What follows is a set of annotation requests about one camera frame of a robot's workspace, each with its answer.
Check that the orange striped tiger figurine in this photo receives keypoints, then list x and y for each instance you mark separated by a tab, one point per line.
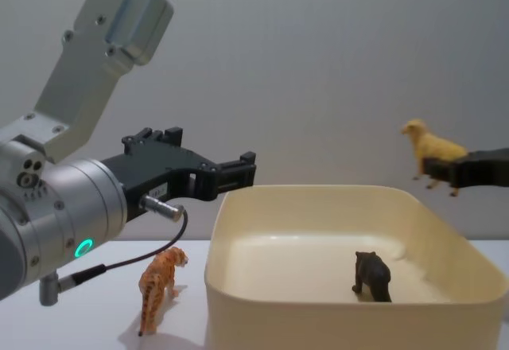
159	282

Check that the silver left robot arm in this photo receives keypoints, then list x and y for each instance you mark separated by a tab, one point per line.
59	207

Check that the dark brown bear figurine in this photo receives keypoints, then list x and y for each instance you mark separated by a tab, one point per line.
374	276

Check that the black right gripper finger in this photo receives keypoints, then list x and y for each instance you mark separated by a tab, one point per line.
437	169
481	169

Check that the yellow sheep figurine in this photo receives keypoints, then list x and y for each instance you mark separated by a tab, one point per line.
433	147

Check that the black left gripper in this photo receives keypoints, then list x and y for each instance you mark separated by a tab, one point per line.
159	167

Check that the cream plastic bin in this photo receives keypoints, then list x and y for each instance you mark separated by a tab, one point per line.
302	294

